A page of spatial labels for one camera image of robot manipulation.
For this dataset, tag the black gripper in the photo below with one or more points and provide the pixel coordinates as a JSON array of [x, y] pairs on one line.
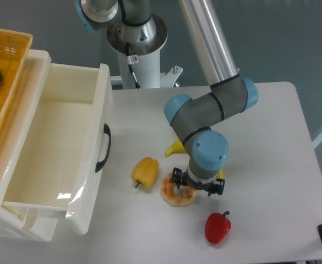
[[188, 178]]

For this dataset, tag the orange glazed donut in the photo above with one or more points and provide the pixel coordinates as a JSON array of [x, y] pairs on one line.
[[182, 198]]

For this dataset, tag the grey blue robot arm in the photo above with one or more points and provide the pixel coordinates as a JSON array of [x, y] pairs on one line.
[[191, 119]]

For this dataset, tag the yellow banana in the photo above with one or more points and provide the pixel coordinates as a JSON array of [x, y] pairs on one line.
[[177, 147]]

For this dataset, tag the red bell pepper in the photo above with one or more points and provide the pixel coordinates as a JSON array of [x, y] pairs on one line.
[[217, 227]]

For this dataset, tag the yellow bell pepper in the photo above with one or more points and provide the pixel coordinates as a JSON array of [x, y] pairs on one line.
[[145, 173]]

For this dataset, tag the white plastic drawer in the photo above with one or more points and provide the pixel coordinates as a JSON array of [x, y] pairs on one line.
[[55, 173]]

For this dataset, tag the white drawer cabinet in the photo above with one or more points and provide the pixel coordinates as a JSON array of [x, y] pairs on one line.
[[18, 223]]

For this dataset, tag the orange woven basket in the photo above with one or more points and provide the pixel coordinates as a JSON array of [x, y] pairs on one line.
[[14, 47]]

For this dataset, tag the black drawer handle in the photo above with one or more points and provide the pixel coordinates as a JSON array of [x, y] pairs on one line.
[[105, 148]]

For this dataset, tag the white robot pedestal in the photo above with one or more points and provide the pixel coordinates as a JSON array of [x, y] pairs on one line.
[[138, 50]]

